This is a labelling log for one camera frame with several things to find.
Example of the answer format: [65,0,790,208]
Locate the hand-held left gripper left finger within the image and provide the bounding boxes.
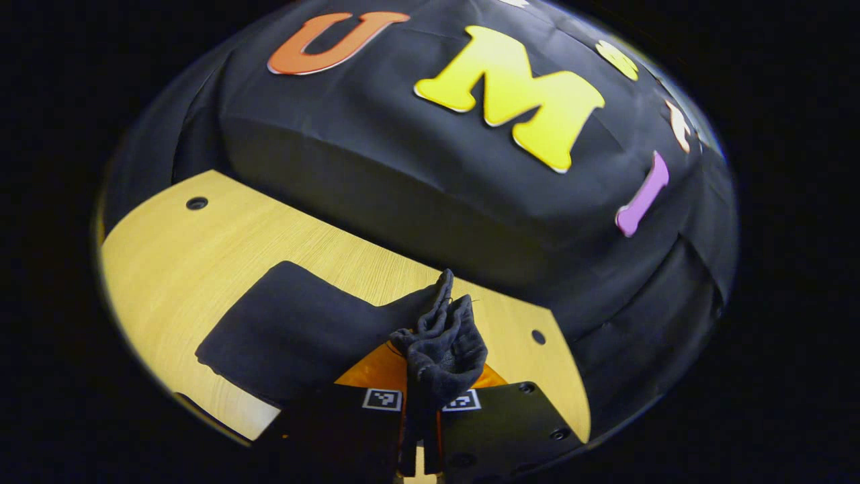
[252,343,412,484]

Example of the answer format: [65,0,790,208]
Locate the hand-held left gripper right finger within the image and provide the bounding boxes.
[438,365,587,484]

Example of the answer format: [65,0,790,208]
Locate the dark grey jeans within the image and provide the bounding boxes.
[195,261,489,471]

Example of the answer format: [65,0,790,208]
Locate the black backdrop cloth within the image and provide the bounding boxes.
[101,0,740,438]

